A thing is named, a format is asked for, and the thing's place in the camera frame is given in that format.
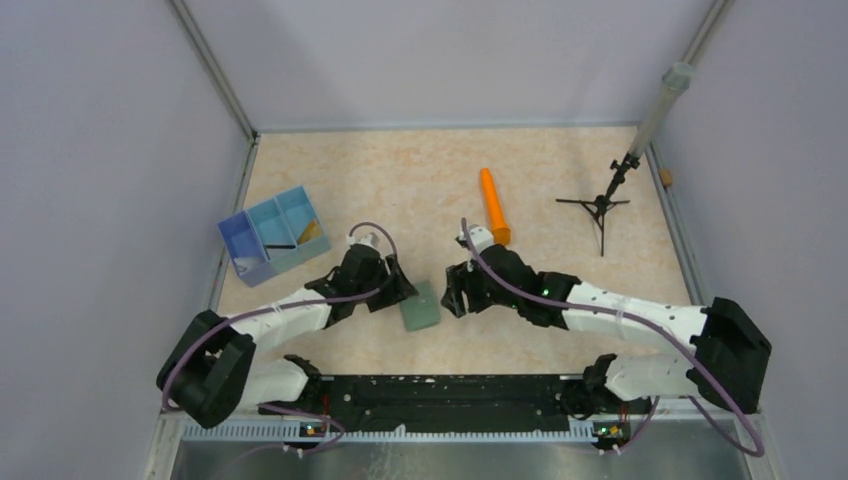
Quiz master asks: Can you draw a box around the green card holder wallet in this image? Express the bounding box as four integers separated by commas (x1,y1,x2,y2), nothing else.
399,281,442,332

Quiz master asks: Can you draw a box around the gold card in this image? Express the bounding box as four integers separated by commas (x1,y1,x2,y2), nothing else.
297,218,323,245

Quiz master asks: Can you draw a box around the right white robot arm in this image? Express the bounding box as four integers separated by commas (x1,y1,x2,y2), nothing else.
442,245,772,414

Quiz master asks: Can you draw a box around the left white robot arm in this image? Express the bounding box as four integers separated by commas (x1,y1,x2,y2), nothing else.
156,243,418,428

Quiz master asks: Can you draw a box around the white card with stripe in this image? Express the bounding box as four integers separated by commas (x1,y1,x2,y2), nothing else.
263,244,297,250

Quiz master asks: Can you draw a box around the orange cylinder tube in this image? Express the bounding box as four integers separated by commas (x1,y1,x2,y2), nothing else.
479,168,512,246

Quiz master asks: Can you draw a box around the blue three-compartment organizer box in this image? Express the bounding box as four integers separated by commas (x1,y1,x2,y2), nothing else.
217,185,331,287

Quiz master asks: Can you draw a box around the black tripod stand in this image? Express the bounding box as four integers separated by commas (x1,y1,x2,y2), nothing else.
556,153,640,256

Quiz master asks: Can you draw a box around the grey pole on tripod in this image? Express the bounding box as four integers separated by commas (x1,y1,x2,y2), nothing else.
627,62,695,159

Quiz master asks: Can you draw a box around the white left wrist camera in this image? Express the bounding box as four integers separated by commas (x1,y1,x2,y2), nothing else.
345,233,381,259

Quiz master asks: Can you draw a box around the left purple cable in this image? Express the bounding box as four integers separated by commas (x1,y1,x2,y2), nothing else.
160,221,400,458

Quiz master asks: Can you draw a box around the purple cable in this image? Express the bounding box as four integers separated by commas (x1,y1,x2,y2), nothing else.
160,221,400,458
460,217,766,460

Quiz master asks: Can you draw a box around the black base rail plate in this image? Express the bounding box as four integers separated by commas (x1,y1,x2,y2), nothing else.
258,374,654,435

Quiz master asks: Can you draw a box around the white perforated cable tray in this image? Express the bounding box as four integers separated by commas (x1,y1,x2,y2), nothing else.
182,420,624,444

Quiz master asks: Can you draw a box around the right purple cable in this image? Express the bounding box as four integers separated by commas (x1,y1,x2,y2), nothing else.
460,217,766,460

